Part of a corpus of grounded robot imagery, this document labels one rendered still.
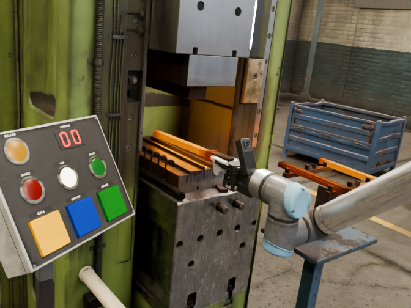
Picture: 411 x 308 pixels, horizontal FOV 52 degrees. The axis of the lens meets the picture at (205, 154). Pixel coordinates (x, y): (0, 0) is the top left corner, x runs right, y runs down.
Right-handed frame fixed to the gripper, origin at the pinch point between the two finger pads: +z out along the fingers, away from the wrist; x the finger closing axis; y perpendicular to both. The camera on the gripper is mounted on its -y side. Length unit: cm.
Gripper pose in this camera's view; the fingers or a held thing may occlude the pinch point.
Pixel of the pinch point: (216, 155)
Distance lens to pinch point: 138.9
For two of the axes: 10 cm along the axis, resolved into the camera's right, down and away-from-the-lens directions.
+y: -1.1, 9.5, 2.9
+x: 7.8, -0.9, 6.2
